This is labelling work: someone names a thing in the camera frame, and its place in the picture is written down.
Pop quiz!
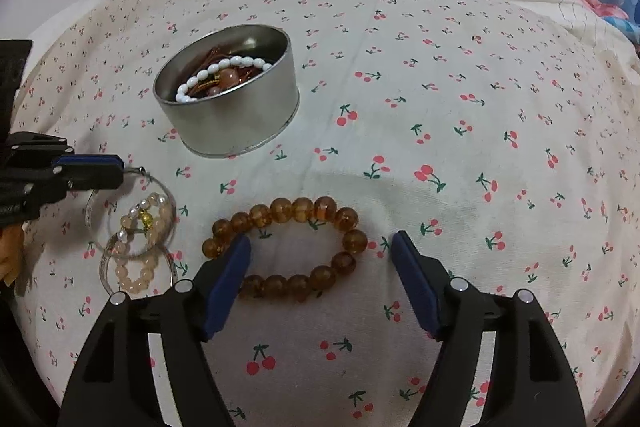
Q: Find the person's left hand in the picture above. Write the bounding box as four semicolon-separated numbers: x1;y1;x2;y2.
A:
0;223;26;289

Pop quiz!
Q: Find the pink bead bracelet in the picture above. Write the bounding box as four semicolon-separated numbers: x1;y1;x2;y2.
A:
207;66;243;96

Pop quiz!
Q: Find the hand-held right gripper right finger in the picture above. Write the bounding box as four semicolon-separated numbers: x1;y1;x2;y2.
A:
391;230;587;427

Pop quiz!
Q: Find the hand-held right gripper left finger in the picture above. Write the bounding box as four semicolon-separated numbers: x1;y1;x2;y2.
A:
57;233;253;427

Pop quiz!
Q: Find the amber bead bracelet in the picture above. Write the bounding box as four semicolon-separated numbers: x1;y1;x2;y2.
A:
201;195;370;304

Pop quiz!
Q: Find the peach bead bracelet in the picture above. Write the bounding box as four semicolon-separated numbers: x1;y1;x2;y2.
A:
112;192;174;296

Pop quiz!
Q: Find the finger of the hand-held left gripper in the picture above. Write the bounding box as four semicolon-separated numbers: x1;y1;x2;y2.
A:
64;171;125;192
50;155;125;173

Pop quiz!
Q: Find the round silver tin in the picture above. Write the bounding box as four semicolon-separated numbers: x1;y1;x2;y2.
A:
152;24;301;159

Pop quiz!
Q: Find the white bead bracelet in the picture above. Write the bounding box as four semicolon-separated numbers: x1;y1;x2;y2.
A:
174;55;274;104

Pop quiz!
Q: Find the light blue cloth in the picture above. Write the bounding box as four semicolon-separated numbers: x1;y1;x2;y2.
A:
602;14;640;44

